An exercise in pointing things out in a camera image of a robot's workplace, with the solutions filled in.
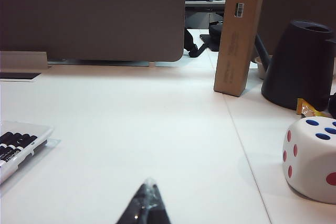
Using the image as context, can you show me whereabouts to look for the black round pouch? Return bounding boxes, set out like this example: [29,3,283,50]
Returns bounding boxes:
[209,24,224,51]

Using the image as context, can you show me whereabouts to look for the tall brown cardboard box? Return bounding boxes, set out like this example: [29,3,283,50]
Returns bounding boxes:
[214,0,268,98]

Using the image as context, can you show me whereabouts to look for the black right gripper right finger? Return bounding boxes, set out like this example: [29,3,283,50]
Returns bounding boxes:
[148,178,172,224]

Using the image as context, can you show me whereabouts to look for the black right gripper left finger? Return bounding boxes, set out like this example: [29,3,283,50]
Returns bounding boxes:
[115,178,151,224]

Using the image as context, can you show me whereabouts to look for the orange yellow snack wrapper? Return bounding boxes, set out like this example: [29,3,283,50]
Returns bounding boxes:
[296,97,328,118]

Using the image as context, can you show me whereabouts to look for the flat black pad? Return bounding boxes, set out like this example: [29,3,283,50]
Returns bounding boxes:
[0,72,42,82]

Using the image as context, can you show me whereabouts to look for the grey handle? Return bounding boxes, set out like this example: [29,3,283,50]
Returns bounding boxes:
[253,34,274,65]

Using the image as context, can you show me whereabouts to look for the black white whiteboard marker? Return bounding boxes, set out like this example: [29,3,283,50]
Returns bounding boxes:
[0,131,14,145]
[16,134,32,147]
[0,135,39,169]
[7,132,23,146]

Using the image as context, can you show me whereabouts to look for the flat dark stand base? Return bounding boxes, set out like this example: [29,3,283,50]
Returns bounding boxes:
[48,60,151,68]

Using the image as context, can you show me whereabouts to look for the clear plastic packaging box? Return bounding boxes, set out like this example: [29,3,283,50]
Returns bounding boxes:
[0,120,62,185]

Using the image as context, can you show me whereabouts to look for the black plastic cup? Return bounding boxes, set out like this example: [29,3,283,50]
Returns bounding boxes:
[261,19,336,112]

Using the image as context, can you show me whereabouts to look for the white dice coloured dots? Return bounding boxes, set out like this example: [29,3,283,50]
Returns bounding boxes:
[282,116,336,205]

